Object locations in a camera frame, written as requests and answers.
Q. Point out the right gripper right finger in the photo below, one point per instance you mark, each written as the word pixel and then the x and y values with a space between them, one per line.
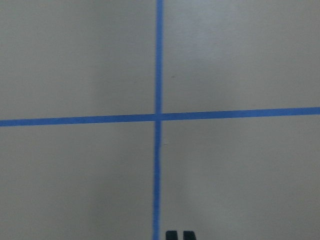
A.
pixel 189 235

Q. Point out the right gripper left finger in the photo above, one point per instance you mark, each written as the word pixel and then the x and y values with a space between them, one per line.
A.
pixel 171 235

